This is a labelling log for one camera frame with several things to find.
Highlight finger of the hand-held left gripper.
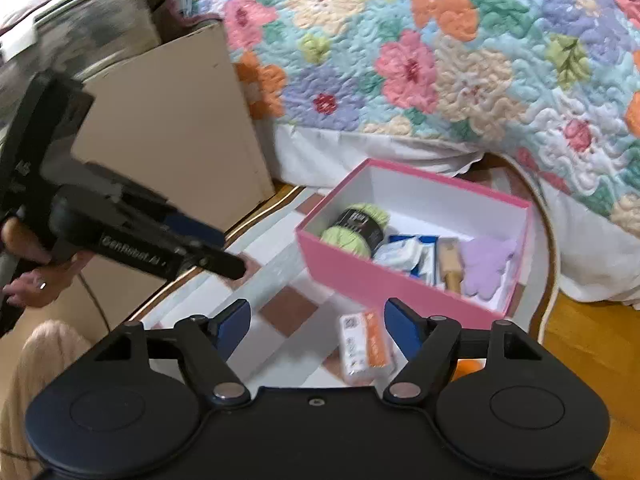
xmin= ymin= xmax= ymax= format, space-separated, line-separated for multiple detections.
xmin=167 ymin=212 xmax=226 ymax=248
xmin=165 ymin=242 xmax=248 ymax=281

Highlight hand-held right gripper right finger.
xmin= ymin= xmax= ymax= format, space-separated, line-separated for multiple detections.
xmin=384 ymin=297 xmax=543 ymax=403

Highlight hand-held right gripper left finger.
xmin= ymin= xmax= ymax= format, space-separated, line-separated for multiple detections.
xmin=95 ymin=300 xmax=251 ymax=406

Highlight pink cardboard box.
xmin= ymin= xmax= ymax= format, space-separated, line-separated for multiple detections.
xmin=295 ymin=158 xmax=533 ymax=331

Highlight clear plastic box orange label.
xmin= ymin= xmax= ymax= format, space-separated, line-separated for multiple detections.
xmin=339 ymin=310 xmax=398 ymax=387

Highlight white tissue packet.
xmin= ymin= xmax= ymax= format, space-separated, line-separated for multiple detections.
xmin=374 ymin=237 xmax=426 ymax=273

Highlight blue packet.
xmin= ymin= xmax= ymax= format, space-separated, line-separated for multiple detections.
xmin=389 ymin=234 xmax=441 ymax=281

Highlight frosted beige bottle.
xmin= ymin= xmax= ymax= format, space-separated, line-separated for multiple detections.
xmin=436 ymin=238 xmax=463 ymax=293

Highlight purple flower-shaped cloth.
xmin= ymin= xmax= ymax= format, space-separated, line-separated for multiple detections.
xmin=459 ymin=237 xmax=518 ymax=301

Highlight green yarn ball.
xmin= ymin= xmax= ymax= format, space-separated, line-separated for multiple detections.
xmin=320 ymin=202 xmax=391 ymax=261

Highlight person's left hand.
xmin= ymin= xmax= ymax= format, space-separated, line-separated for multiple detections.
xmin=0 ymin=220 xmax=95 ymax=310

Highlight orange ball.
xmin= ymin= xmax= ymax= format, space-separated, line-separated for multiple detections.
xmin=452 ymin=357 xmax=483 ymax=378

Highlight person's leg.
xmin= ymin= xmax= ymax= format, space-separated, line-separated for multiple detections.
xmin=0 ymin=320 xmax=108 ymax=480

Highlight grey patterned bag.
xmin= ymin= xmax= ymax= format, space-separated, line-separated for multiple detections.
xmin=0 ymin=0 xmax=176 ymax=126

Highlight floral quilt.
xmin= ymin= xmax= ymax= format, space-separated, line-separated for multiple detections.
xmin=190 ymin=0 xmax=640 ymax=233

